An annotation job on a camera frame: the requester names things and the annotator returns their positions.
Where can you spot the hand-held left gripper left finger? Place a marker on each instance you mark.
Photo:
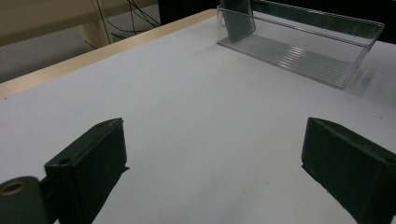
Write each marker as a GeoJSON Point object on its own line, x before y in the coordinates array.
{"type": "Point", "coordinates": [87, 174]}

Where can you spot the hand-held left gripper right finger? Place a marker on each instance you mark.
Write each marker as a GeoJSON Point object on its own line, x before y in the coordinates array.
{"type": "Point", "coordinates": [351, 168]}

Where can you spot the clear plastic holder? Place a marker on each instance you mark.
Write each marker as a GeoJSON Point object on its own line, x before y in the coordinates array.
{"type": "Point", "coordinates": [295, 59]}

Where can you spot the light wooden shelf unit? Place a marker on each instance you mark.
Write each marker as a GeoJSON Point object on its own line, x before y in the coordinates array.
{"type": "Point", "coordinates": [46, 15]}

